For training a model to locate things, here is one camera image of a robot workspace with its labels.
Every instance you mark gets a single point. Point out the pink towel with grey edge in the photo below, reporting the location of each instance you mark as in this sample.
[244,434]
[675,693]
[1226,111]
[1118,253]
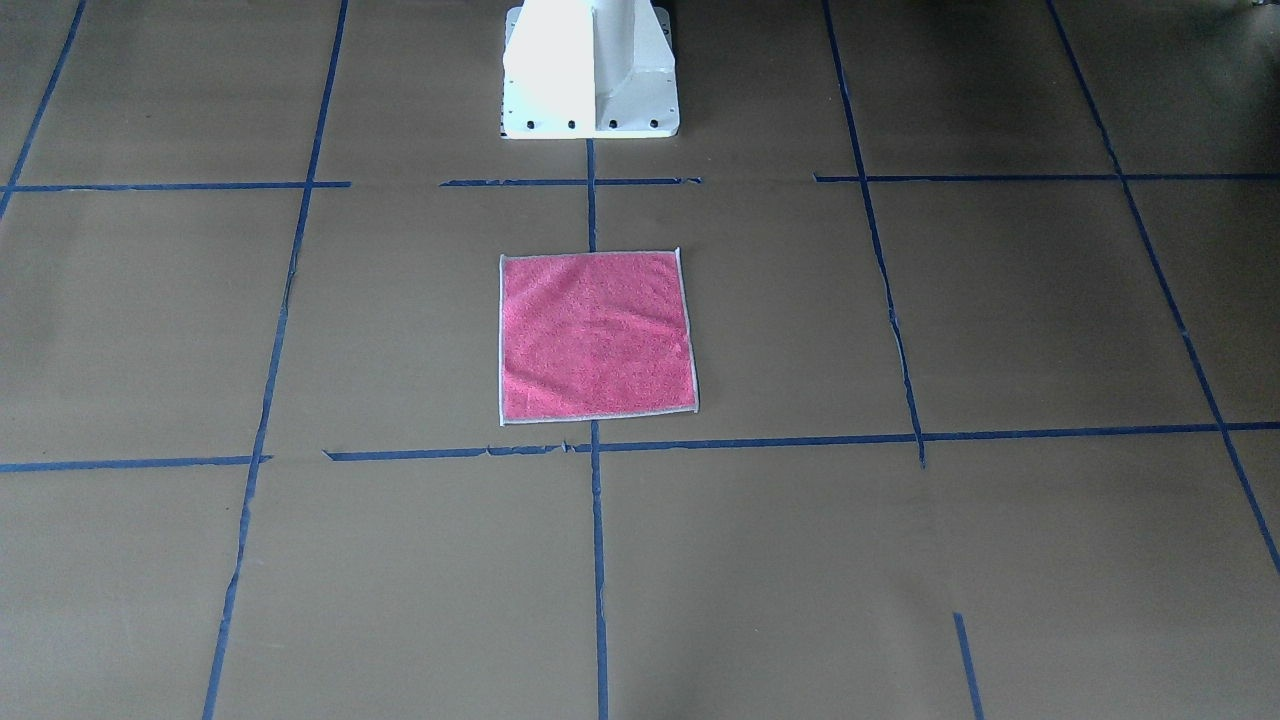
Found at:
[594,335]

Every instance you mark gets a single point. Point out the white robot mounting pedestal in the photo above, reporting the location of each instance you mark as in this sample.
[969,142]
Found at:
[589,69]

